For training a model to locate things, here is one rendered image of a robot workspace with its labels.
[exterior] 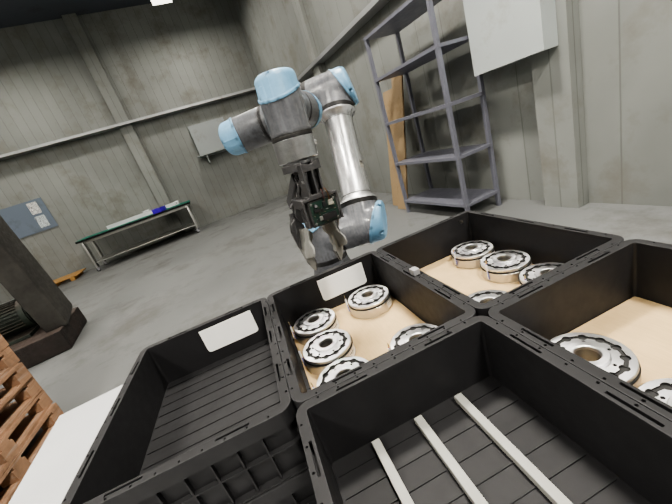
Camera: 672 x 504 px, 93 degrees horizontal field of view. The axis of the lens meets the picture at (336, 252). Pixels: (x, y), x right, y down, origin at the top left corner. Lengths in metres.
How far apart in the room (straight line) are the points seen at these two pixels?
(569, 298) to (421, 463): 0.34
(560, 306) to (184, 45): 11.00
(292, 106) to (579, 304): 0.57
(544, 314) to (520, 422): 0.17
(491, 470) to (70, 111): 10.99
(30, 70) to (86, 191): 2.93
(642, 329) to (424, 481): 0.40
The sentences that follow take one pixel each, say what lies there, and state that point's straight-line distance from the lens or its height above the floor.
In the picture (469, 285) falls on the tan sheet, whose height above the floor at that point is 0.83.
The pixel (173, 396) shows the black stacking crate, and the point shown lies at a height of 0.83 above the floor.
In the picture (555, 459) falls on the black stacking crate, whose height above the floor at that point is 0.83.
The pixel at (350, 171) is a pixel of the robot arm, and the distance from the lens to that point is 0.96.
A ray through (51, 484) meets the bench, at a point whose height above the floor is 0.70.
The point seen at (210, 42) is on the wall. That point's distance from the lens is 11.28.
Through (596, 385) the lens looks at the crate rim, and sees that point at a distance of 0.43.
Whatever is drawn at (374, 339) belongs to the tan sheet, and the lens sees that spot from 0.69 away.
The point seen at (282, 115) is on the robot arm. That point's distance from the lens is 0.59.
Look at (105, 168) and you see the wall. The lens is 10.79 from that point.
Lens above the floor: 1.23
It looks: 19 degrees down
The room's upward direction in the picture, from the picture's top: 19 degrees counter-clockwise
